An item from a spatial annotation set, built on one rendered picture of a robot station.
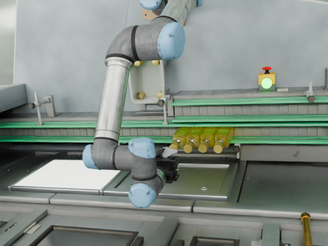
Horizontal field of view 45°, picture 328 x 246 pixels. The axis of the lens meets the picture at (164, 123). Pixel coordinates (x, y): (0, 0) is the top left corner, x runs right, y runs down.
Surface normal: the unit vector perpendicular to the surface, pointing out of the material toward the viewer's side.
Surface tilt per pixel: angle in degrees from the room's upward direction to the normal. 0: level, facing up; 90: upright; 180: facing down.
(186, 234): 90
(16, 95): 90
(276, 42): 0
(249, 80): 0
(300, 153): 0
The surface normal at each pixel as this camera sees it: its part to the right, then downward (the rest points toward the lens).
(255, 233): -0.08, -0.97
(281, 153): -0.28, 0.26
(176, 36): 0.91, 0.08
